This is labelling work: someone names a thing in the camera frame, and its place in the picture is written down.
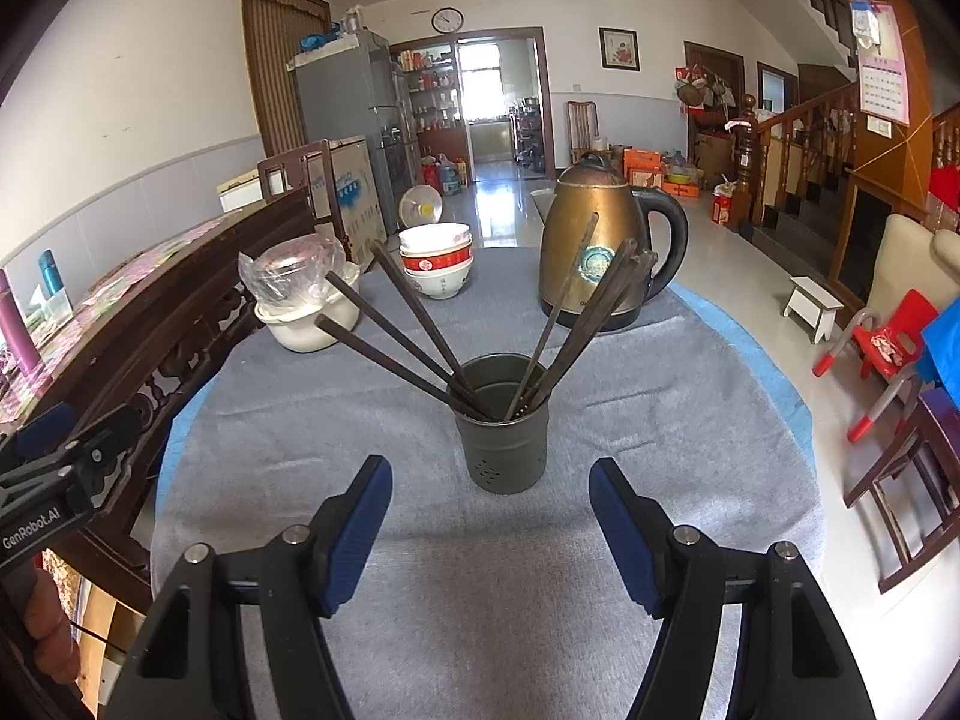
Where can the beige upholstered chair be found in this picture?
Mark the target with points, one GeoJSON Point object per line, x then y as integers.
{"type": "Point", "coordinates": [907, 262]}

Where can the white electric fan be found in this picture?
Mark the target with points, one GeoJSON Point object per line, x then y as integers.
{"type": "Point", "coordinates": [418, 206]}

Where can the grey refrigerator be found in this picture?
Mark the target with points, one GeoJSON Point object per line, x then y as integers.
{"type": "Point", "coordinates": [337, 112]}

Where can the purple thermos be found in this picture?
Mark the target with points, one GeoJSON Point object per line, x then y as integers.
{"type": "Point", "coordinates": [16, 330]}

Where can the round wall clock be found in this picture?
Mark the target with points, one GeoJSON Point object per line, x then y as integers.
{"type": "Point", "coordinates": [448, 20]}

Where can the wooden doorway frame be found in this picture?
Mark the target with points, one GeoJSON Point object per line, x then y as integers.
{"type": "Point", "coordinates": [547, 105]}

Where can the bunch of dark chopsticks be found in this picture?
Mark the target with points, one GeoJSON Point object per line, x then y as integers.
{"type": "Point", "coordinates": [421, 319]}

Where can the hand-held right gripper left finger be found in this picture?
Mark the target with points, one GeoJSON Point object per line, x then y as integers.
{"type": "Point", "coordinates": [356, 540]}

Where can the dark grey metal chopstick holder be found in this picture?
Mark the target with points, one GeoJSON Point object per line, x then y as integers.
{"type": "Point", "coordinates": [499, 450]}

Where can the person's left hand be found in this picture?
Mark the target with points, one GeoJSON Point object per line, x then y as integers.
{"type": "Point", "coordinates": [49, 622]}

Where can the brown striped curtain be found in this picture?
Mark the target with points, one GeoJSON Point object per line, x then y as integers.
{"type": "Point", "coordinates": [285, 67]}

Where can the brown wooden chair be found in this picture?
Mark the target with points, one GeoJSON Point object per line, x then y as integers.
{"type": "Point", "coordinates": [285, 165]}

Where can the stacked red white bowls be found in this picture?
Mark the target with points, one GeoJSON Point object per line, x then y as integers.
{"type": "Point", "coordinates": [435, 238]}

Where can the tall-backed wooden chair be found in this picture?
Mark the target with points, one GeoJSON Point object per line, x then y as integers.
{"type": "Point", "coordinates": [581, 127]}

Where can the white ceramic bowl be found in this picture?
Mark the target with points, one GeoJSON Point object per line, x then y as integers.
{"type": "Point", "coordinates": [439, 285]}

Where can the blue water jug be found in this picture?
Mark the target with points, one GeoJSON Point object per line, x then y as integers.
{"type": "Point", "coordinates": [450, 178]}

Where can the floral plastic cover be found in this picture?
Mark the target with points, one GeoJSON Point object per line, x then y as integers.
{"type": "Point", "coordinates": [150, 270]}

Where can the framed picture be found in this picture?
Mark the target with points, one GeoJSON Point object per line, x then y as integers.
{"type": "Point", "coordinates": [619, 49]}

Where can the white chest freezer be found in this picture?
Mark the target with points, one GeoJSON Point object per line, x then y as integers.
{"type": "Point", "coordinates": [240, 191]}

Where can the white box with blue print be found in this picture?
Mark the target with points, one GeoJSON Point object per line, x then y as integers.
{"type": "Point", "coordinates": [352, 187]}

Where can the wooden stair railing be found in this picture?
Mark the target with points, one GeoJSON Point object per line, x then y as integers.
{"type": "Point", "coordinates": [795, 157]}

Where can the gold electric kettle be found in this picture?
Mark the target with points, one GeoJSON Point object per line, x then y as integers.
{"type": "Point", "coordinates": [592, 240]}

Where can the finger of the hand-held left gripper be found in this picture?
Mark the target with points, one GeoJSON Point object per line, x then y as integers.
{"type": "Point", "coordinates": [41, 431]}
{"type": "Point", "coordinates": [97, 446]}

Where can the small white stool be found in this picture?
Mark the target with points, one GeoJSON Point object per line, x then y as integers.
{"type": "Point", "coordinates": [814, 300]}

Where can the clear plastic container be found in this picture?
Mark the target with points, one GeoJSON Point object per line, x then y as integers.
{"type": "Point", "coordinates": [52, 307]}

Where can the wall calendar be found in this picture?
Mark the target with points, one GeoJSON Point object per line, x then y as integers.
{"type": "Point", "coordinates": [885, 75]}

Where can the wooden display shelf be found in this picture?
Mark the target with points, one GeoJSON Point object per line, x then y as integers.
{"type": "Point", "coordinates": [431, 112]}

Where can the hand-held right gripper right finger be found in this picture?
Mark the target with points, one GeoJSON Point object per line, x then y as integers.
{"type": "Point", "coordinates": [622, 540]}

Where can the dark carved wooden cabinet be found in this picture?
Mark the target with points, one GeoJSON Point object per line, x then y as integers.
{"type": "Point", "coordinates": [172, 345]}

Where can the teal thermos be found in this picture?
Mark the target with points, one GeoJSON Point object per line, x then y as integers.
{"type": "Point", "coordinates": [49, 274]}

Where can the red plastic child chair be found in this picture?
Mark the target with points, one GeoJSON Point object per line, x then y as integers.
{"type": "Point", "coordinates": [892, 345]}

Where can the light blue table cover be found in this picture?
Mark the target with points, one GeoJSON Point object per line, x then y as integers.
{"type": "Point", "coordinates": [176, 435]}

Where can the grey table cloth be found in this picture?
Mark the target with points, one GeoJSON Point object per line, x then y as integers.
{"type": "Point", "coordinates": [300, 427]}

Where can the white enamel basin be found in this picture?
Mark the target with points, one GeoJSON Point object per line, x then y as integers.
{"type": "Point", "coordinates": [300, 330]}

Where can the white bowl with red band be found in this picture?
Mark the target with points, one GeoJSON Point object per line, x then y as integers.
{"type": "Point", "coordinates": [436, 262]}

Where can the orange cardboard box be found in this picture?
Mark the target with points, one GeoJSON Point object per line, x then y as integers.
{"type": "Point", "coordinates": [643, 165]}

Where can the brown wooden door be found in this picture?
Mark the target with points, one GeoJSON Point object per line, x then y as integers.
{"type": "Point", "coordinates": [712, 82]}

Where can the dark wooden chair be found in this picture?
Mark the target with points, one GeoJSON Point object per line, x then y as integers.
{"type": "Point", "coordinates": [930, 465]}

